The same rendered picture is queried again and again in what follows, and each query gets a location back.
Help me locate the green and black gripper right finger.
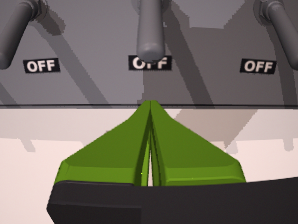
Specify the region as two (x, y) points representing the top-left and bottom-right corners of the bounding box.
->
(150, 100), (246, 186)

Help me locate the grey switch panel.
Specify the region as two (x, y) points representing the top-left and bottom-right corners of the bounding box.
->
(0, 0), (298, 109)

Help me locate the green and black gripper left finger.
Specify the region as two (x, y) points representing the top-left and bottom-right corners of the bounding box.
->
(53, 100), (150, 186)

